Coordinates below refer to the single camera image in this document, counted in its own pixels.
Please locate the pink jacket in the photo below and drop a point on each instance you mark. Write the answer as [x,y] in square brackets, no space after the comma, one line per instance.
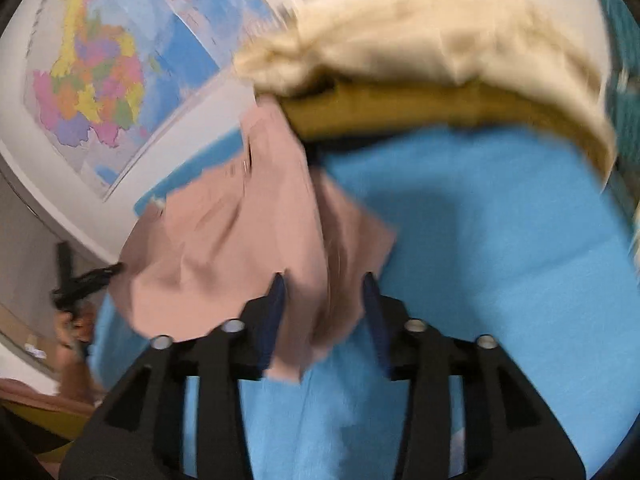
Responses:
[225,235]

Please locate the mustard brown garment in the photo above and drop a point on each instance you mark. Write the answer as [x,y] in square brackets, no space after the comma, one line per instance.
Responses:
[400,110]

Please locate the cream garment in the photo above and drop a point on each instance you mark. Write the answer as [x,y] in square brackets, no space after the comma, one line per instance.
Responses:
[425,35]

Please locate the person's left hand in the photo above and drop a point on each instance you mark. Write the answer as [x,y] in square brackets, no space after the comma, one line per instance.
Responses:
[82,327]

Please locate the person's left forearm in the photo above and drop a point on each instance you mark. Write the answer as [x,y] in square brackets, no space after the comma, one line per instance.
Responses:
[77,375]

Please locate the blue floral bed sheet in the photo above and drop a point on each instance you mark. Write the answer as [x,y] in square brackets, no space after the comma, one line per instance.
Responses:
[475,260]

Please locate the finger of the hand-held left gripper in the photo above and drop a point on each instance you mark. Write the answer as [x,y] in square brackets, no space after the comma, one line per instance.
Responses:
[97,276]

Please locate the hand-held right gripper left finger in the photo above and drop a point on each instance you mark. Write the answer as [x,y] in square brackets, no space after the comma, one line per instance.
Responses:
[275,310]

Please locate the colourful wall map poster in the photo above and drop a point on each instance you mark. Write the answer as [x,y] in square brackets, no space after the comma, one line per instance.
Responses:
[100,60]

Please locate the teal perforated plastic rack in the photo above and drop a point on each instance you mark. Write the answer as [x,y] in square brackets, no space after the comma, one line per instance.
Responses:
[625,100]

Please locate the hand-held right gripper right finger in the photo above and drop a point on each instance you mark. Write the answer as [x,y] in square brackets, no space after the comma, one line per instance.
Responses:
[374,310]

